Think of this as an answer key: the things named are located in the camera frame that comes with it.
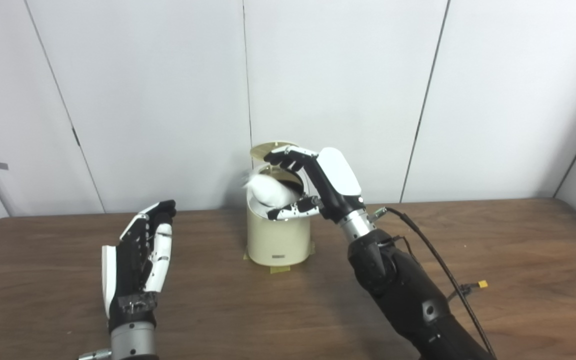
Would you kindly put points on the wide yellow tape piece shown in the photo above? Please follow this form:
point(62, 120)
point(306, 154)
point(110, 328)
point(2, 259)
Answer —
point(280, 269)

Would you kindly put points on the cream round bin lid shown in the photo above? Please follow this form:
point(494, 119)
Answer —
point(263, 150)

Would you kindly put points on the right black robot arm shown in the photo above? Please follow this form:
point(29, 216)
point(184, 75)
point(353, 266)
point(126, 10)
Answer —
point(403, 290)

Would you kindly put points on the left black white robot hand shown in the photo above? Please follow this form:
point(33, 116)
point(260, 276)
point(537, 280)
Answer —
point(128, 275)

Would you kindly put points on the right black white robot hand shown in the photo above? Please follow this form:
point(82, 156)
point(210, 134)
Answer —
point(335, 180)

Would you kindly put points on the small white plastic bottle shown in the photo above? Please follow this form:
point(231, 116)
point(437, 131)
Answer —
point(270, 190)

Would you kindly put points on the black wall panel hinge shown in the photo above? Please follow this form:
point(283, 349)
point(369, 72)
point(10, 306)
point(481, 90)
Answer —
point(76, 136)

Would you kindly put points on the cream-colored bin body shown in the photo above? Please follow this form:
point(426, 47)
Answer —
point(278, 240)

